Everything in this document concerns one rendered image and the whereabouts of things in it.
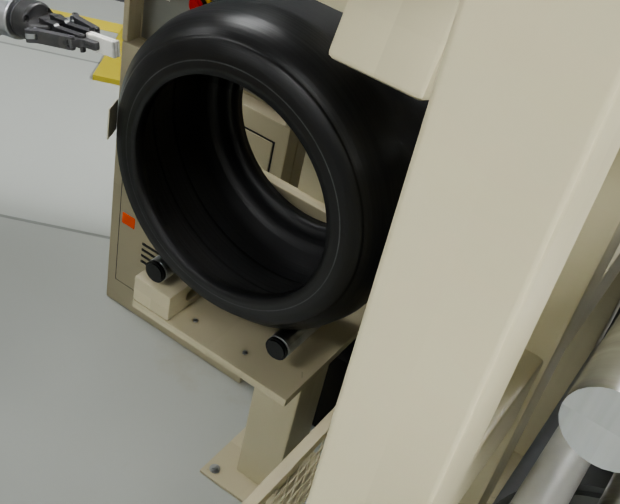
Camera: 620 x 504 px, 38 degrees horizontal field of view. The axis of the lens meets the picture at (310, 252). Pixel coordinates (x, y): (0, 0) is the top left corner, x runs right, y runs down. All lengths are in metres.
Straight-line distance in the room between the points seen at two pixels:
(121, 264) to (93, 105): 1.24
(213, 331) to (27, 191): 1.78
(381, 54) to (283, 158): 1.46
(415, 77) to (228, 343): 1.02
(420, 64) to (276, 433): 1.66
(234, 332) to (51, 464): 0.93
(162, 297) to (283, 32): 0.60
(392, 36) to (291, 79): 0.54
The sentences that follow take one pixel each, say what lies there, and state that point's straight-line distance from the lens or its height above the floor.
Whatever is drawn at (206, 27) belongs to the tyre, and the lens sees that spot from 1.38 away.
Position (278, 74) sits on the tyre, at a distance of 1.29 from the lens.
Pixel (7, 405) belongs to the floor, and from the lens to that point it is 2.64.
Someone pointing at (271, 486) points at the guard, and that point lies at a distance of 1.25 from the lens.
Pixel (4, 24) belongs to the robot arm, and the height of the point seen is 1.19.
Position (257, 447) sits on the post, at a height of 0.14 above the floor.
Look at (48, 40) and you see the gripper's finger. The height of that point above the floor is 1.21.
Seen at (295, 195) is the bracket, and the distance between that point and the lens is 1.85.
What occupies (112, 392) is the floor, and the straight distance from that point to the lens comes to 2.67.
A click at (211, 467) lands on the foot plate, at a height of 0.01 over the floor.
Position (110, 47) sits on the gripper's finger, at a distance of 1.67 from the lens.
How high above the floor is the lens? 1.99
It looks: 38 degrees down
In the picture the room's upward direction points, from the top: 14 degrees clockwise
